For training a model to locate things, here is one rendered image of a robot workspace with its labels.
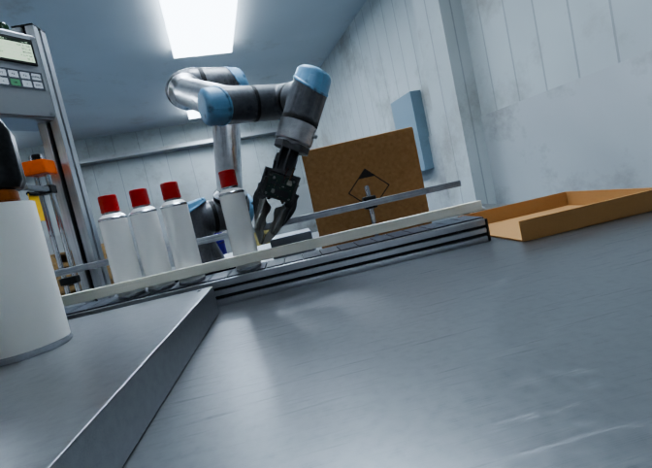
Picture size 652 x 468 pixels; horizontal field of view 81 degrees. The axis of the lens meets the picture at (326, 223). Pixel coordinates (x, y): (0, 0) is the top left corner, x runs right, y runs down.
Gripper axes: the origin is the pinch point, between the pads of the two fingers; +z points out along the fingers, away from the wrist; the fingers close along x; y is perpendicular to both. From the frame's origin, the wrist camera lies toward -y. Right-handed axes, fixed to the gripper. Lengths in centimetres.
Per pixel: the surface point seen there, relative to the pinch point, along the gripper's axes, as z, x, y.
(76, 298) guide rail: 20.7, -29.8, 4.9
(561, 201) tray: -30, 70, -12
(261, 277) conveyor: 6.8, 2.0, 5.9
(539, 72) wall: -123, 117, -128
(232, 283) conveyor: 9.4, -3.0, 6.0
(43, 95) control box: -15, -55, -10
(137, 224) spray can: 4.4, -24.0, 2.6
